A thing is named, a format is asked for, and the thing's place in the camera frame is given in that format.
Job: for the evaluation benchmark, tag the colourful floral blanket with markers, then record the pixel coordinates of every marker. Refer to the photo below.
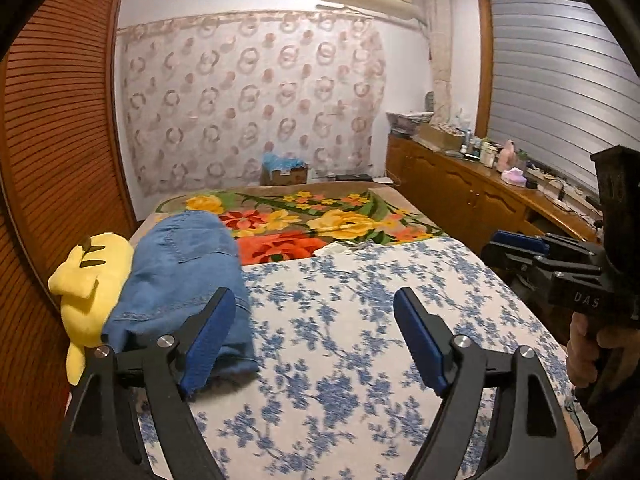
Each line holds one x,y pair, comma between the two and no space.
280,240

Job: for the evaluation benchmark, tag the pink bottle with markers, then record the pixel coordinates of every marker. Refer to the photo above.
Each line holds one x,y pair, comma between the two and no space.
507,155

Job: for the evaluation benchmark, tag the open cardboard box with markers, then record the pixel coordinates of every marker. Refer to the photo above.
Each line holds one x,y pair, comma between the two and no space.
435,137

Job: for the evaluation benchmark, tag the white flat box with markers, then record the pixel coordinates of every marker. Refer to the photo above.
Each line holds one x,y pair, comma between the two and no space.
383,179

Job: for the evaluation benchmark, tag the white blue floral bed sheet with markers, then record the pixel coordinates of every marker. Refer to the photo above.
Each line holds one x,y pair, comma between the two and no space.
350,320

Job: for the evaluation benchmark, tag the yellow plush toy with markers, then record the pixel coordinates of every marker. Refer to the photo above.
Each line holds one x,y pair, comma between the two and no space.
95,285

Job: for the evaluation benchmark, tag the cardboard box with blue cloth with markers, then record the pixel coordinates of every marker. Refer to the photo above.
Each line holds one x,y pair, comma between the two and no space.
290,176

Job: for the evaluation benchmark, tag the brown louvered wardrobe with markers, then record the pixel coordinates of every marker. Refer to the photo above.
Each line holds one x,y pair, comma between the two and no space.
60,135

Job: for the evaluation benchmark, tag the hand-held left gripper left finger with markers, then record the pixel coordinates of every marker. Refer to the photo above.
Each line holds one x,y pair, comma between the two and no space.
212,340

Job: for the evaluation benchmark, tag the grey storage basket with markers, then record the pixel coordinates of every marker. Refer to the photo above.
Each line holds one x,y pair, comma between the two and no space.
407,122

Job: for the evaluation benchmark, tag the pink tissue box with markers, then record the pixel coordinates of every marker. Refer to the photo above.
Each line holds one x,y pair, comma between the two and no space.
514,178

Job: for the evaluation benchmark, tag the grey window blind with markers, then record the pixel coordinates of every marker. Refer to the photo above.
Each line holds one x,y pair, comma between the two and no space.
550,85

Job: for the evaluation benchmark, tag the wooden sideboard cabinet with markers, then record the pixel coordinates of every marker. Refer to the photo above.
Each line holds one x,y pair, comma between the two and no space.
450,185

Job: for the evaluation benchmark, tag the person's right hand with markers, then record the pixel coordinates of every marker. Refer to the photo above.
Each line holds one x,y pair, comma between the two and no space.
580,355

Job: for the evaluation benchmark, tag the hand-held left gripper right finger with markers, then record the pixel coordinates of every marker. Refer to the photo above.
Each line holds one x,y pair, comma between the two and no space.
422,345

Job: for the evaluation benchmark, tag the beige tied curtain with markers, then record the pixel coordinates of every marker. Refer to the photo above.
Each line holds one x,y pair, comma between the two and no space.
440,50

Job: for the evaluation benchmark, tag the wooden window frame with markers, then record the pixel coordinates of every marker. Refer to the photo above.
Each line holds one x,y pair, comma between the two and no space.
482,60

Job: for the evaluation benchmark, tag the row of toiletry bottles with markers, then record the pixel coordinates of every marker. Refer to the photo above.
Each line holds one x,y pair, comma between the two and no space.
482,152

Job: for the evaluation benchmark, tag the blue denim pants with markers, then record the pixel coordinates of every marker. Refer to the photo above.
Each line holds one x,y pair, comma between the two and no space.
180,270

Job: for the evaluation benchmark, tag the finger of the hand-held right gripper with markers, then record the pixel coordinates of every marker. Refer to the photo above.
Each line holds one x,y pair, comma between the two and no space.
510,260
520,241

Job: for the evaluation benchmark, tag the circle patterned wall curtain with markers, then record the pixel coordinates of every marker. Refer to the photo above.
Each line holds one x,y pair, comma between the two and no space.
250,110

